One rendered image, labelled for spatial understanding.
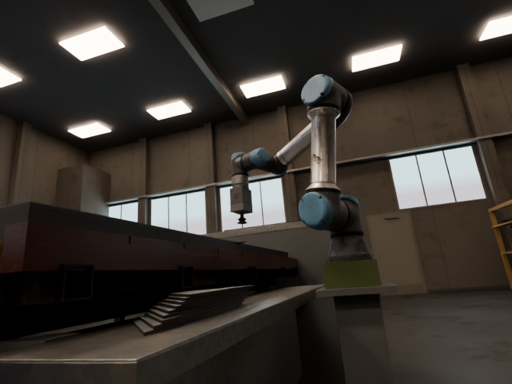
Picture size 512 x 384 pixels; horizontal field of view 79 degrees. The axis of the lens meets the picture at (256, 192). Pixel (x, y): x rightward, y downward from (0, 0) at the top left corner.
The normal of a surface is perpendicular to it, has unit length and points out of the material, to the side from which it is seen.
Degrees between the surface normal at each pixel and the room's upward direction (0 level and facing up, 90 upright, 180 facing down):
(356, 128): 90
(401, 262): 90
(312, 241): 90
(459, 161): 90
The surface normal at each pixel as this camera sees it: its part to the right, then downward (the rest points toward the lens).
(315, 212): -0.72, -0.03
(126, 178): -0.29, -0.23
